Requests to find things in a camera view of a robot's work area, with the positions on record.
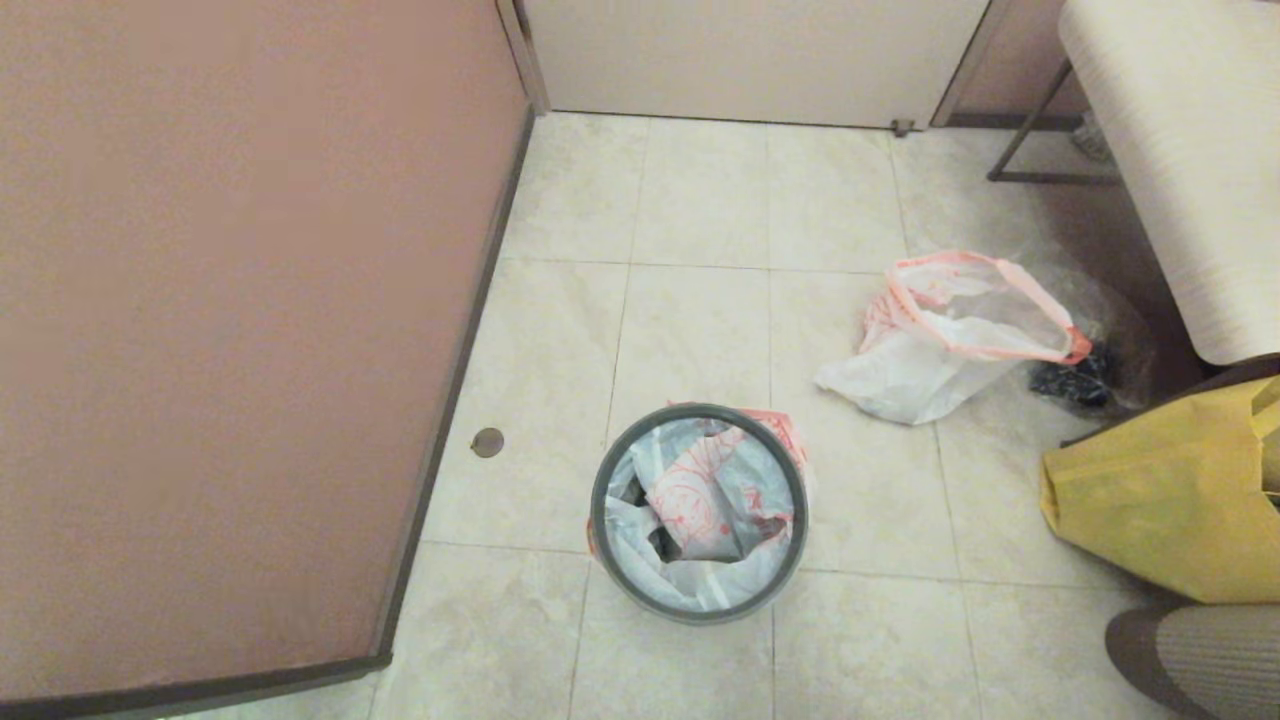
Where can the white plastic bag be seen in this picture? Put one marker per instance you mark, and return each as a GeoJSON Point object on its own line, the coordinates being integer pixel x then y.
{"type": "Point", "coordinates": [690, 500]}

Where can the white red bag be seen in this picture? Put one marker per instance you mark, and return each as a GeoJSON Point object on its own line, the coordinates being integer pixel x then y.
{"type": "Point", "coordinates": [920, 380]}

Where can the clear bag with black contents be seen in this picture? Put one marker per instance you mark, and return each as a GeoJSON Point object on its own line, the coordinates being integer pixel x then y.
{"type": "Point", "coordinates": [1085, 385]}

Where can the yellow fabric tote bag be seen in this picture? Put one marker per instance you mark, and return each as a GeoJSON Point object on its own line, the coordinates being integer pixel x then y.
{"type": "Point", "coordinates": [1160, 500]}

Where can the round brown floor cap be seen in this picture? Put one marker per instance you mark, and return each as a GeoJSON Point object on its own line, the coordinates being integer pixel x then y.
{"type": "Point", "coordinates": [487, 442]}

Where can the beige partition panel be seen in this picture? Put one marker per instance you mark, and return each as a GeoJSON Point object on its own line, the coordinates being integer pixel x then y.
{"type": "Point", "coordinates": [750, 50]}

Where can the small metal floor stop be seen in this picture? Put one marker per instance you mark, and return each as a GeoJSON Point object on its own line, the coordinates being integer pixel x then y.
{"type": "Point", "coordinates": [903, 128]}

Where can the pink brown partition panel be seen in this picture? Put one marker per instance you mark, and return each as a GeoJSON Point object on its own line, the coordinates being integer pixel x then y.
{"type": "Point", "coordinates": [220, 300]}

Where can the cream ribbed bench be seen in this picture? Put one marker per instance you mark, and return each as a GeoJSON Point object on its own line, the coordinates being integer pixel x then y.
{"type": "Point", "coordinates": [1200, 150]}

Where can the dark metal bench frame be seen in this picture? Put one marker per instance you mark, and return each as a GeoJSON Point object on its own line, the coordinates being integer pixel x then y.
{"type": "Point", "coordinates": [1040, 178]}

